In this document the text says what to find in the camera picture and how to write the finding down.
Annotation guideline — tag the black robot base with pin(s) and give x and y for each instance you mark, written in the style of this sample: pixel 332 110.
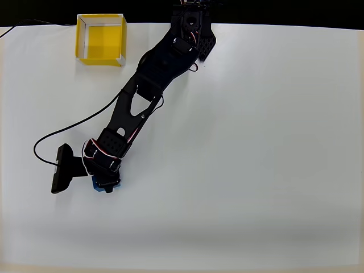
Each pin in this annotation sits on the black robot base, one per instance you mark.
pixel 206 45

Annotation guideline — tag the black webcam with white label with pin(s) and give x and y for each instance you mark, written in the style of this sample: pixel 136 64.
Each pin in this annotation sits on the black webcam with white label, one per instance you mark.
pixel 61 170

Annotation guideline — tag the yellow open cardboard box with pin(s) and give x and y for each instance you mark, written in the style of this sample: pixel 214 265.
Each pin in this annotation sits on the yellow open cardboard box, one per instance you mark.
pixel 105 37

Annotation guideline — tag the blue rectangular block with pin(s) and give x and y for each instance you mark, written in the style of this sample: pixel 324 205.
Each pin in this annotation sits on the blue rectangular block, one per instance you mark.
pixel 94 185

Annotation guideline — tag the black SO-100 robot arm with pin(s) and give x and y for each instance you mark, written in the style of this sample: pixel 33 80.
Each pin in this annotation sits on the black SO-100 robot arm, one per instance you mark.
pixel 153 68

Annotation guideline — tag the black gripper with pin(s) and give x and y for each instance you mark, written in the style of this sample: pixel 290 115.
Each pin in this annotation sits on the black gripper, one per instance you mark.
pixel 107 186

